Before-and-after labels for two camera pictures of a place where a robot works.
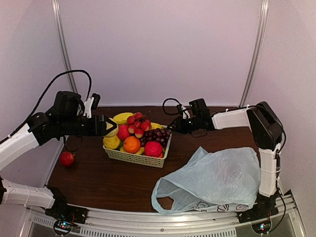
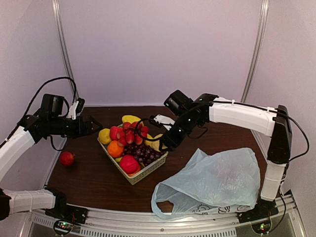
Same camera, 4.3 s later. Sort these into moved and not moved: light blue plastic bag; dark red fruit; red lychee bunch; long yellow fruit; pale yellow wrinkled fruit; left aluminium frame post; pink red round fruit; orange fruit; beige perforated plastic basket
Moved: pink red round fruit; beige perforated plastic basket; long yellow fruit; red lychee bunch; pale yellow wrinkled fruit; orange fruit
Not moved: dark red fruit; left aluminium frame post; light blue plastic bag
